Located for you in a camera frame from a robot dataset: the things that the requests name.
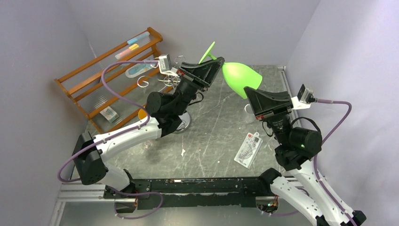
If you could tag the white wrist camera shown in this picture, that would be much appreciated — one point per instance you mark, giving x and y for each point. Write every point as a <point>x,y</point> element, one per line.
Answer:
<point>165,66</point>
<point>303,99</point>

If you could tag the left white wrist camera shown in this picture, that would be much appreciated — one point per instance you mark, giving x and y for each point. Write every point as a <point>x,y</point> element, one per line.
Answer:
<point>165,66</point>

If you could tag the blue white packaged item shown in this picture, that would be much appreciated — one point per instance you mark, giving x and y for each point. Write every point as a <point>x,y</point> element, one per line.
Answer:
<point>139,69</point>

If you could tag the pink yellow marker pen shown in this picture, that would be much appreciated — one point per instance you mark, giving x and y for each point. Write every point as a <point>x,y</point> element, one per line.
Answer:
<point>127,51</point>

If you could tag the small teal white box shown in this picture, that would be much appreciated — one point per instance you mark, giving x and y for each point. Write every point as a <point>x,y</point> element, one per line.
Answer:
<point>109,114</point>

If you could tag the blue marker pen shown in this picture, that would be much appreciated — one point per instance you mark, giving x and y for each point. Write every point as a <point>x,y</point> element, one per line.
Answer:
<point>137,38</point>

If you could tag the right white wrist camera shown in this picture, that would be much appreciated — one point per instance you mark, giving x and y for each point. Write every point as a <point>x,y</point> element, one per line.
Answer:
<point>303,99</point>

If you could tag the green plastic wine glass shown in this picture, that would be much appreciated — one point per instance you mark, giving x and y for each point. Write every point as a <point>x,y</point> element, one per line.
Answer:
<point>241,78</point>

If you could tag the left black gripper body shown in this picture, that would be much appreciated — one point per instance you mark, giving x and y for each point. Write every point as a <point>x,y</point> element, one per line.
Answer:
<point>196,83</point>

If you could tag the clear glass far right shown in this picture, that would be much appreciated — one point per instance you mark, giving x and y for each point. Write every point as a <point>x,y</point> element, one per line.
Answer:
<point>269,139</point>

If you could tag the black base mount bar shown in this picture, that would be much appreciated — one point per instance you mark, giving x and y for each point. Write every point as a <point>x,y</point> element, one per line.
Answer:
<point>193,192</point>

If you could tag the white packaged ruler card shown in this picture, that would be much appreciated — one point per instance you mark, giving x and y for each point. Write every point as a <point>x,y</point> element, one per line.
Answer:
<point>248,149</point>

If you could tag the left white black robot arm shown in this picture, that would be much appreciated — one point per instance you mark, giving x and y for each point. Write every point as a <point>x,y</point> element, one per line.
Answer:
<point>166,113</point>

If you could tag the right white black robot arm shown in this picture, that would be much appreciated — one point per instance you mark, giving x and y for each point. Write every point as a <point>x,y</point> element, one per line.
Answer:
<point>296,152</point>

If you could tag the orange plastic wine glass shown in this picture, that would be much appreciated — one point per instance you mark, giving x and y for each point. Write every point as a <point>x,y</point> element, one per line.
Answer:
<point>141,114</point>

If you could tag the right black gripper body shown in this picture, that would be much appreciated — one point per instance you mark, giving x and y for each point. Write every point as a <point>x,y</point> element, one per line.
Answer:
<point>274,111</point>

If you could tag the clear wine glass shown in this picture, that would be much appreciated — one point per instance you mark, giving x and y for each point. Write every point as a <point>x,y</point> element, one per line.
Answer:
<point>147,145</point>
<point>247,117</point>

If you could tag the wooden shelf rack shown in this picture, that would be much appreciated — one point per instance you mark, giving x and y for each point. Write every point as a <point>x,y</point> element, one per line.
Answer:
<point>84,88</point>

